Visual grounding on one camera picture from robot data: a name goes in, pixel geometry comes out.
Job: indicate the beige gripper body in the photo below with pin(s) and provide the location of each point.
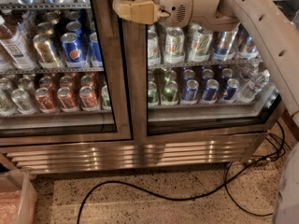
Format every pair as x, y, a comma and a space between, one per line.
172, 4

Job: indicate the glass fridge door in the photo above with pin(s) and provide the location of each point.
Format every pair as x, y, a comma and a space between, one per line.
162, 112
31, 114

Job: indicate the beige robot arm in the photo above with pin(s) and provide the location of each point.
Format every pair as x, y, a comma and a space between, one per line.
276, 38

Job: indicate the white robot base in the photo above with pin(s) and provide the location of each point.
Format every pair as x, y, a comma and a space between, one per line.
287, 201

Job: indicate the steel fridge bottom grille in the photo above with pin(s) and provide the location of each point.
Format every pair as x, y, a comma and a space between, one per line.
101, 156

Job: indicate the white green soda can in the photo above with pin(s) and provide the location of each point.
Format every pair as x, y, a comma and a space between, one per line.
174, 45
200, 43

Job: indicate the silver blue soda can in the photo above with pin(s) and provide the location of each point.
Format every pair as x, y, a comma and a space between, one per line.
223, 45

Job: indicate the blue Pepsi can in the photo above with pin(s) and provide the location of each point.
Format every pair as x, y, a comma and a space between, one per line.
75, 53

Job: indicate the gold soda can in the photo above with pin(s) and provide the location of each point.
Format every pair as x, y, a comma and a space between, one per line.
48, 56

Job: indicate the water bottle white cap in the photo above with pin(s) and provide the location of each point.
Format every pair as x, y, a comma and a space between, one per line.
253, 87

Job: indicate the red soda can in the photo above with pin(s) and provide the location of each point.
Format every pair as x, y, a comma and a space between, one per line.
67, 99

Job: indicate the iced tea bottle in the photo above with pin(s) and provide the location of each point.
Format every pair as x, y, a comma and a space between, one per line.
17, 46

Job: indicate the clear plastic storage bin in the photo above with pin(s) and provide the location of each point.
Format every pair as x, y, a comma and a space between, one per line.
17, 198

